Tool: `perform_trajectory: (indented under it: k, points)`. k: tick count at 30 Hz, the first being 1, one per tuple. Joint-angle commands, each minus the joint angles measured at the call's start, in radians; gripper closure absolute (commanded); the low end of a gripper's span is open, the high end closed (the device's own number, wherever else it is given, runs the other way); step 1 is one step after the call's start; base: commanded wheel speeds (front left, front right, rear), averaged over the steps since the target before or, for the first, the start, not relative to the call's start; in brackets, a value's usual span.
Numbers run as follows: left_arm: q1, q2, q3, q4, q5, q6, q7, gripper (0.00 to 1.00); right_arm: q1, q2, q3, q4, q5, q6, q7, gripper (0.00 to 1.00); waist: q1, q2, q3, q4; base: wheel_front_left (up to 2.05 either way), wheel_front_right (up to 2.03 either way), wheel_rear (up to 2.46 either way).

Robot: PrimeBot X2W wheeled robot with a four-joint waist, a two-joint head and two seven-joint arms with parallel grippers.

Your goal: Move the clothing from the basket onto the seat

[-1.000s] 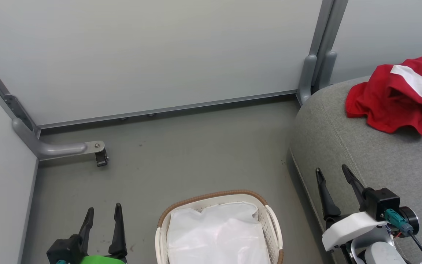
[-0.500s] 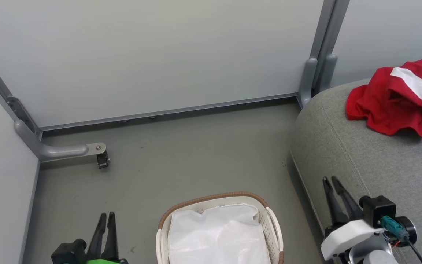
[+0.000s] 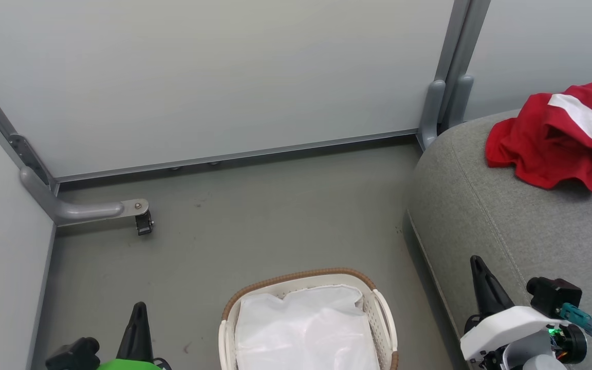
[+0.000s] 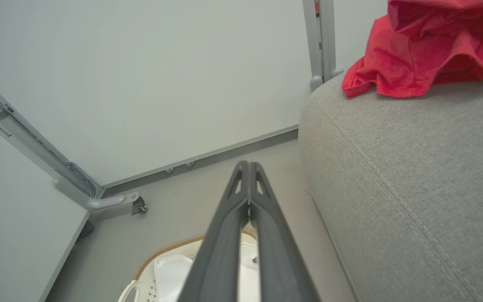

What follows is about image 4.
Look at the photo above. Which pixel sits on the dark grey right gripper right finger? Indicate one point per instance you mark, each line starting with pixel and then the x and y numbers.
pixel 277 256

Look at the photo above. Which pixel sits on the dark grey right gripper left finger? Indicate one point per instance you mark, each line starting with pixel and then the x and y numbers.
pixel 220 247

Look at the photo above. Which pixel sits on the red knit garment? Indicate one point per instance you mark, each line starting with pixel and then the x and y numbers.
pixel 417 54

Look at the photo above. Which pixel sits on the white laundry basket woven rim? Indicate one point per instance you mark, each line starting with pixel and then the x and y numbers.
pixel 170 247

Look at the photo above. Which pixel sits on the white patterned garment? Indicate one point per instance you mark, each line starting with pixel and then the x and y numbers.
pixel 170 277

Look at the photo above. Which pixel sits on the grey fabric sofa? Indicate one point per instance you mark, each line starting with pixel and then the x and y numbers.
pixel 413 188

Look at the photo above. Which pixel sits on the grey partition base rail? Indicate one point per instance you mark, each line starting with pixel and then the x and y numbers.
pixel 208 157

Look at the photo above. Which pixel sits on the small metal caster bracket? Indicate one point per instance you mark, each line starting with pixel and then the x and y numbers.
pixel 139 205

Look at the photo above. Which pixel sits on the grey partition frame with foot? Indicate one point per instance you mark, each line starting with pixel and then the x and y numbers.
pixel 36 147

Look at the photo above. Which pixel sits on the grey partition upright post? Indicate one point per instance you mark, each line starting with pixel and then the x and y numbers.
pixel 321 42

